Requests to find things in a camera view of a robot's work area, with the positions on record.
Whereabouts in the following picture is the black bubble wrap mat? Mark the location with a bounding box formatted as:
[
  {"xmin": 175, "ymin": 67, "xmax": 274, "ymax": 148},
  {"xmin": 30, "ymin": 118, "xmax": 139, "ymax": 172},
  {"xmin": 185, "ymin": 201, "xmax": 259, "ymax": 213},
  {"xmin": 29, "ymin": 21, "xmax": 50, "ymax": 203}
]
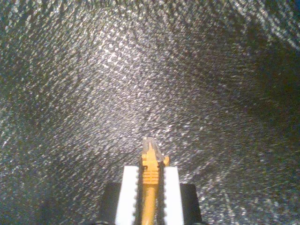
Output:
[{"xmin": 0, "ymin": 0, "xmax": 300, "ymax": 225}]

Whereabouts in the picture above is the yellow network cable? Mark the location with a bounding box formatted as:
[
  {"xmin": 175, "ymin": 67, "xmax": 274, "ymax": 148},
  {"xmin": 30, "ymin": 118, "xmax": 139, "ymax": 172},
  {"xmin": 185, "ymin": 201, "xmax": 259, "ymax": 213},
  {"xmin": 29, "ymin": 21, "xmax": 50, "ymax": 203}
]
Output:
[{"xmin": 140, "ymin": 137, "xmax": 170, "ymax": 225}]

